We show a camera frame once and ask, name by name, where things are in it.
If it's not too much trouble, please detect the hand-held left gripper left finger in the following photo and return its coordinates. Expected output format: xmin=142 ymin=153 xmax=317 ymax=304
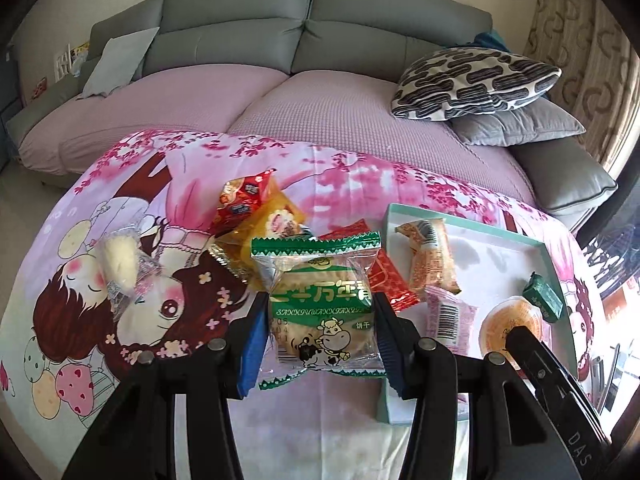
xmin=62 ymin=290 xmax=271 ymax=480

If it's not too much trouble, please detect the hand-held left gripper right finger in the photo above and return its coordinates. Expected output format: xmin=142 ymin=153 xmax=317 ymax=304
xmin=372 ymin=291 xmax=583 ymax=480

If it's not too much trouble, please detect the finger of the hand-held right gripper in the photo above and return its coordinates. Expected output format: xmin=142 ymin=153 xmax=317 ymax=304
xmin=504 ymin=325 xmax=576 ymax=401

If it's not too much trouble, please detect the orange lid jelly cup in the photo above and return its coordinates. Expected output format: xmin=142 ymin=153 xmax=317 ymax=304
xmin=479 ymin=296 xmax=545 ymax=361

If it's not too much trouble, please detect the dark green snack packet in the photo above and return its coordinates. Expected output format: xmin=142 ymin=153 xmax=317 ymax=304
xmin=521 ymin=271 xmax=566 ymax=323

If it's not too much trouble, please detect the pink snack packet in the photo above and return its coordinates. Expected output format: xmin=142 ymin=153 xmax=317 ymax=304
xmin=425 ymin=285 xmax=478 ymax=356

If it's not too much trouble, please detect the green cow biscuit packet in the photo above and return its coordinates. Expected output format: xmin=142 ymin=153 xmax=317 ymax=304
xmin=250 ymin=231 xmax=388 ymax=391

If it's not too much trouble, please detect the teal cardboard tray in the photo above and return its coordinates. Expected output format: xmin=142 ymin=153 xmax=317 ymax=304
xmin=381 ymin=203 xmax=576 ymax=426

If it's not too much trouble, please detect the cream orange printed snack packet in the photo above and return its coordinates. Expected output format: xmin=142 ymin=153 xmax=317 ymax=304
xmin=395 ymin=218 xmax=462 ymax=295

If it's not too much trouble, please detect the bun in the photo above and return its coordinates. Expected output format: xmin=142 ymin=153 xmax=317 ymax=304
xmin=97 ymin=225 xmax=163 ymax=323

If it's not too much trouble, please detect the flat red patterned packet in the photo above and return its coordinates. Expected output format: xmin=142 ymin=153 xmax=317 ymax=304
xmin=317 ymin=219 xmax=421 ymax=316

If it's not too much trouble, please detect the printed cartoon blanket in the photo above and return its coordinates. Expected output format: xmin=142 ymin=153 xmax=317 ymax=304
xmin=0 ymin=127 xmax=608 ymax=480

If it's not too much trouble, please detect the yellow cake packet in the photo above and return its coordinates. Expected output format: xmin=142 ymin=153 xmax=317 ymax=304
xmin=209 ymin=186 xmax=307 ymax=291

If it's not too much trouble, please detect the red crinkled snack packet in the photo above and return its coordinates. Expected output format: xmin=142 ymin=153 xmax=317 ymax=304
xmin=209 ymin=169 xmax=278 ymax=235

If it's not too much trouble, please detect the pink sofa cover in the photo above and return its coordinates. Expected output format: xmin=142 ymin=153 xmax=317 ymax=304
xmin=17 ymin=65 xmax=536 ymax=206

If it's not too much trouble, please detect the black and white patterned pillow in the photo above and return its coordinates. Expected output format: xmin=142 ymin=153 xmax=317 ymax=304
xmin=390 ymin=46 xmax=562 ymax=122

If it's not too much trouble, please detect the beige patterned curtain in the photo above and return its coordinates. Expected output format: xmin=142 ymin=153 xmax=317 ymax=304
xmin=522 ymin=0 xmax=640 ymax=171

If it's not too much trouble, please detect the teal cloth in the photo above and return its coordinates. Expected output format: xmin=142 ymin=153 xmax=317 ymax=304
xmin=472 ymin=30 xmax=513 ymax=53

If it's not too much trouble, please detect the light grey pillow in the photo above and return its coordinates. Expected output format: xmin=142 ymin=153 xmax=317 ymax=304
xmin=75 ymin=26 xmax=161 ymax=100

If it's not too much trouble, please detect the grey sofa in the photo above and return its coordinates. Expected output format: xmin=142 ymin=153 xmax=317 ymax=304
xmin=5 ymin=0 xmax=618 ymax=216

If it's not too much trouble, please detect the black metal frame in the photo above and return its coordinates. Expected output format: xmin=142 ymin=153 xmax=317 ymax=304
xmin=580 ymin=220 xmax=640 ymax=301

